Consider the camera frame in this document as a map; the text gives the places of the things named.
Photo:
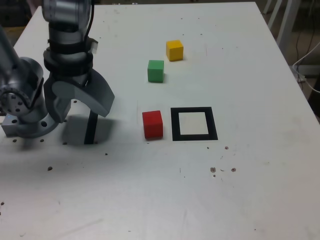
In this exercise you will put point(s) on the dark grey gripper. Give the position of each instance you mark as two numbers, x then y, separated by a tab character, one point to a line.
75	79

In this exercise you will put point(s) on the red cube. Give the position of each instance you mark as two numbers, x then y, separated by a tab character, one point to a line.
152	125

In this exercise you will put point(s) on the green cube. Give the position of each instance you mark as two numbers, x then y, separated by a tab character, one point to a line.
155	72

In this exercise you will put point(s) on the yellow cube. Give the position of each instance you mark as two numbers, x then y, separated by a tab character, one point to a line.
175	51

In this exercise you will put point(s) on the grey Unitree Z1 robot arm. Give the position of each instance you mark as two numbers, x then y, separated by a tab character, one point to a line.
25	75

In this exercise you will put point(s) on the black tape square outline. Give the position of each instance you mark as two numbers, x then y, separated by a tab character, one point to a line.
175	125

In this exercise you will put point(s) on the black tape strip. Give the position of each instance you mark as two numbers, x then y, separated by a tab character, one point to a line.
90	130

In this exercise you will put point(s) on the white furniture leg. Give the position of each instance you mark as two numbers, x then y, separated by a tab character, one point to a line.
287	22
275	12
268	6

